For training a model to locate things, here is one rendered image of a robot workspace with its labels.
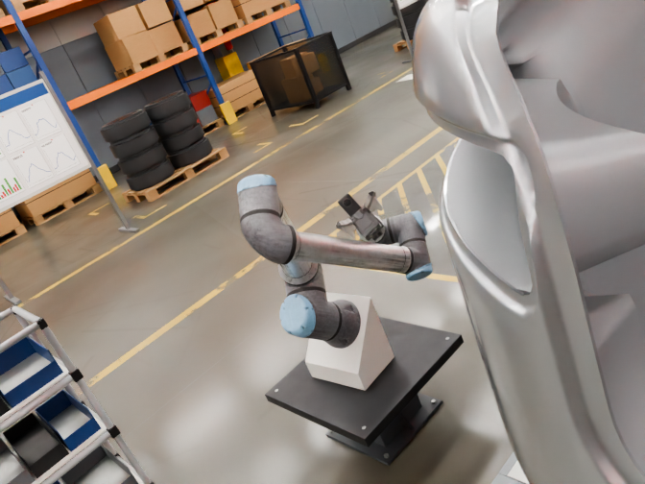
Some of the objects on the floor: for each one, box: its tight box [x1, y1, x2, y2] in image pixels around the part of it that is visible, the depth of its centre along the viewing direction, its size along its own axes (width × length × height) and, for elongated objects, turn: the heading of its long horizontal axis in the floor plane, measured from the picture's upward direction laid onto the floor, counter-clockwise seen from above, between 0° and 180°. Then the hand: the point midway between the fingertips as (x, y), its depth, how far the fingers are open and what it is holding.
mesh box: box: [249, 31, 351, 117], centre depth 991 cm, size 88×127×97 cm
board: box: [0, 70, 140, 304], centre depth 626 cm, size 150×50×195 cm, turn 173°
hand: (352, 206), depth 177 cm, fingers open, 14 cm apart
